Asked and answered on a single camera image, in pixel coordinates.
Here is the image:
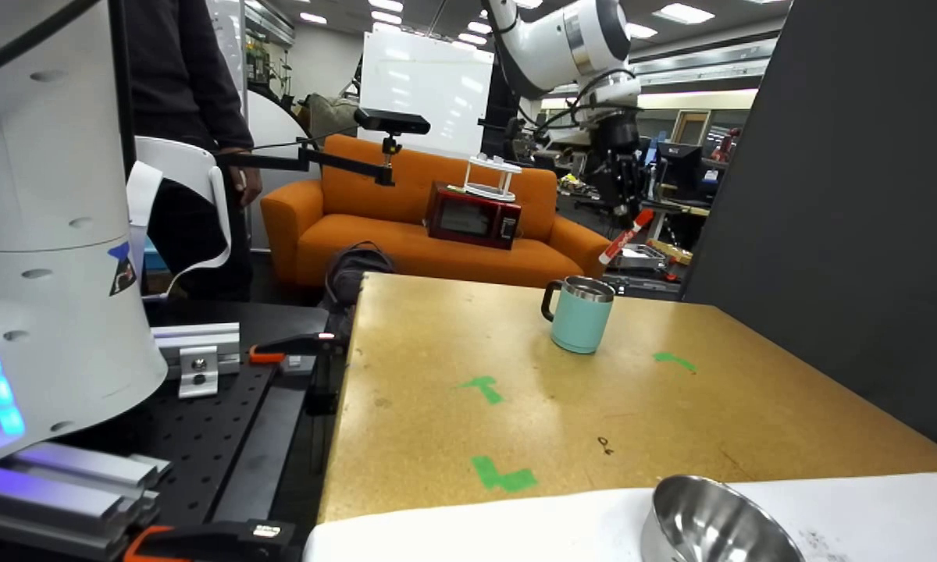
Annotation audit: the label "white curved plastic shell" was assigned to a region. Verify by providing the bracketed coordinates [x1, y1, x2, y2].
[121, 135, 234, 307]

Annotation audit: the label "person in dark clothes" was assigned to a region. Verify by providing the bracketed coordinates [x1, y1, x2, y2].
[111, 0, 266, 307]

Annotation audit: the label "aluminium bracket block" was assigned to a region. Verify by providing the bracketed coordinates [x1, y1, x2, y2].
[149, 319, 245, 402]

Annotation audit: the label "teal mug with black handle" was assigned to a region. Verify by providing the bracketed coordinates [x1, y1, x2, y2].
[537, 272, 619, 359]

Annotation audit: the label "white whiteboard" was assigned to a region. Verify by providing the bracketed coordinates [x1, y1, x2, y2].
[357, 23, 494, 158]

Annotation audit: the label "orange sofa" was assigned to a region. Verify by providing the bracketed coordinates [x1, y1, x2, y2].
[258, 130, 619, 294]

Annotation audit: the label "black perforated breadboard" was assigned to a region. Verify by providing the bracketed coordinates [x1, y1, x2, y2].
[0, 296, 358, 562]

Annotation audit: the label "black round roll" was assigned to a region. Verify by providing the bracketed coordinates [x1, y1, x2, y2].
[323, 239, 400, 308]

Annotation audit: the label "black camera on mount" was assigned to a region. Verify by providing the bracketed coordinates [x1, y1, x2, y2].
[350, 104, 433, 156]

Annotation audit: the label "stainless steel bowl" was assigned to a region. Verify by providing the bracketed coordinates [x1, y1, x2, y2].
[637, 472, 808, 562]

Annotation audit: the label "white wire rack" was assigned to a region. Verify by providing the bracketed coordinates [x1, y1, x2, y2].
[460, 156, 525, 201]

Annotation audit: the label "red toy microwave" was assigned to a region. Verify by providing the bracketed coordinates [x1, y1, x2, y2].
[426, 180, 525, 250]

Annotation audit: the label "black clamp with orange handle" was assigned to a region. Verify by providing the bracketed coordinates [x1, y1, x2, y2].
[242, 326, 344, 379]

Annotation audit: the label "dark grey partition panel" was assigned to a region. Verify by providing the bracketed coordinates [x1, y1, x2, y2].
[677, 0, 937, 463]

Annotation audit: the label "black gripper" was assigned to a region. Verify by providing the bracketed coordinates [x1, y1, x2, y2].
[589, 105, 660, 224]

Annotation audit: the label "aluminium extrusion rails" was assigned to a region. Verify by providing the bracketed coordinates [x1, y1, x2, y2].
[0, 440, 174, 559]

